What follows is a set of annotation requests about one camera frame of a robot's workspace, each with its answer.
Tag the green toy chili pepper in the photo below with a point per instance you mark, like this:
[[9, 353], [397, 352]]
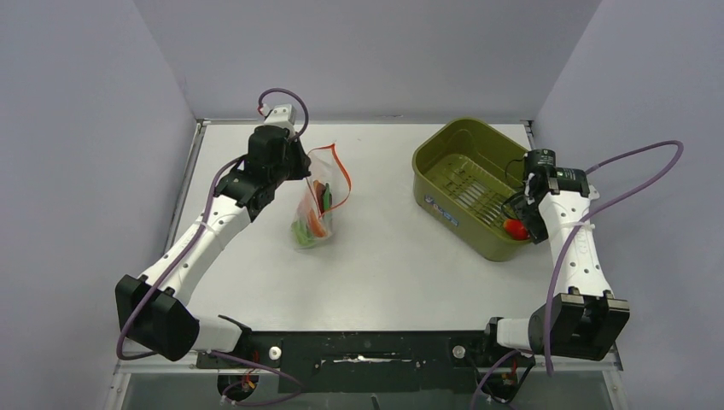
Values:
[[325, 198]]

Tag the small red toy piece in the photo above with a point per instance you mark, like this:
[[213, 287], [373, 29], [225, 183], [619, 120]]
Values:
[[516, 230]]

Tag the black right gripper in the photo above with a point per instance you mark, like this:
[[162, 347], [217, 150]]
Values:
[[537, 230]]

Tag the clear zip top bag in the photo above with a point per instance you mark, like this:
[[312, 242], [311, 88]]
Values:
[[326, 167]]

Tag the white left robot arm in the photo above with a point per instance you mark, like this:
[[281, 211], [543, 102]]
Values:
[[152, 307]]

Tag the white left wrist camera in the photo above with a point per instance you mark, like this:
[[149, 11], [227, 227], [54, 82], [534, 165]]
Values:
[[282, 116]]

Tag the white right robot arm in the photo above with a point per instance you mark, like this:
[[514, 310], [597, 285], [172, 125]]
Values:
[[582, 319]]

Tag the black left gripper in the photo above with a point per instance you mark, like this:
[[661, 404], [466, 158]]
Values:
[[301, 170]]

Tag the olive green plastic tub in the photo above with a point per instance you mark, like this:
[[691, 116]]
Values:
[[462, 176]]

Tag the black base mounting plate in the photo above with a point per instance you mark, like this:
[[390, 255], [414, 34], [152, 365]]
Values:
[[367, 361]]

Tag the green toy starfruit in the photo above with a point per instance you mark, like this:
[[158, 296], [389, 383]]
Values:
[[302, 234]]

